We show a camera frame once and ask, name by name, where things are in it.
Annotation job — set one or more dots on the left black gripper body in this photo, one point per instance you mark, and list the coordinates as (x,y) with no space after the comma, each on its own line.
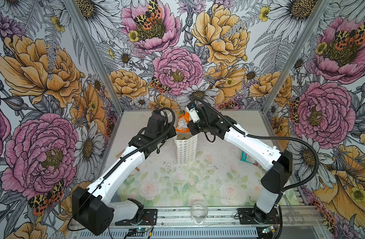
(170,133)

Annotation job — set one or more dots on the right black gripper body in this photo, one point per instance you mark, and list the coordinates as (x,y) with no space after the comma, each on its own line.
(193,128)

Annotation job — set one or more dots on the orange snack packet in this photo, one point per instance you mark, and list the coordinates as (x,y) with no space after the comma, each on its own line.
(182,121)

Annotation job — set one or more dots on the white paper bag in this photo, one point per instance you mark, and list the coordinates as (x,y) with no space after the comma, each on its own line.
(186,146)

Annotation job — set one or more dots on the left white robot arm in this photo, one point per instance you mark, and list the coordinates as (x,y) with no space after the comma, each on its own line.
(92,208)

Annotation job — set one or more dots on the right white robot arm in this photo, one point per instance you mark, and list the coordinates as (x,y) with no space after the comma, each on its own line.
(277,164)

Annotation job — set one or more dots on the wooden block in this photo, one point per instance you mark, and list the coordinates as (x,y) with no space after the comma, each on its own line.
(119,155)

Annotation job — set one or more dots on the teal snack packet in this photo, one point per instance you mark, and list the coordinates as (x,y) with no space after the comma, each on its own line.
(248,159)

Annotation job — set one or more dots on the clear plastic cup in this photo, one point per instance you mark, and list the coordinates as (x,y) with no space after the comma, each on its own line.
(199,212)

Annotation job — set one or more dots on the metal tongs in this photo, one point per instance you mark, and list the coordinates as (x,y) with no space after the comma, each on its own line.
(292,215)

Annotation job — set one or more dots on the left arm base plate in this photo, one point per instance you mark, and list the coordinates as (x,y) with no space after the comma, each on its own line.
(149,218)

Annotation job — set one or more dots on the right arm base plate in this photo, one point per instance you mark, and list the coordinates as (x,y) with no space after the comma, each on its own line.
(255,216)

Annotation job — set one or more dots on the aluminium front rail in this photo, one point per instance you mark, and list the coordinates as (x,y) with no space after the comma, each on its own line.
(180,217)

